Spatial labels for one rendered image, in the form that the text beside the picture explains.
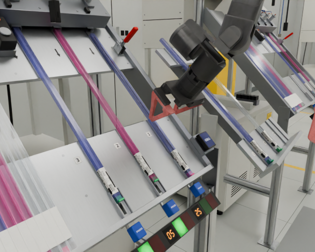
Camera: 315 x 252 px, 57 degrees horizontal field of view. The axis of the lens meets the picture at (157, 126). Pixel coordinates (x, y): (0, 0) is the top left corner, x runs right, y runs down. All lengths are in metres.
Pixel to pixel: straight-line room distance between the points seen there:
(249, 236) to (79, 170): 1.35
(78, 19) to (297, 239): 0.81
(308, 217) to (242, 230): 0.97
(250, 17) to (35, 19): 0.51
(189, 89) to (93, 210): 0.32
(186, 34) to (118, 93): 2.58
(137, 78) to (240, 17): 0.41
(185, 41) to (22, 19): 0.40
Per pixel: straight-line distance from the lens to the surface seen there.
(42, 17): 0.83
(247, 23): 0.61
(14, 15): 0.80
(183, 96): 0.65
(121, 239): 1.14
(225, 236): 1.78
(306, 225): 0.88
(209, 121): 1.02
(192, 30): 0.65
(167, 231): 0.67
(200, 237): 0.99
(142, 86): 0.90
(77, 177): 0.61
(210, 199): 0.79
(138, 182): 0.66
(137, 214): 0.60
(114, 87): 3.14
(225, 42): 0.60
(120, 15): 3.19
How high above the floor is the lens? 1.07
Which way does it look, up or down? 17 degrees down
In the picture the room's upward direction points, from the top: straight up
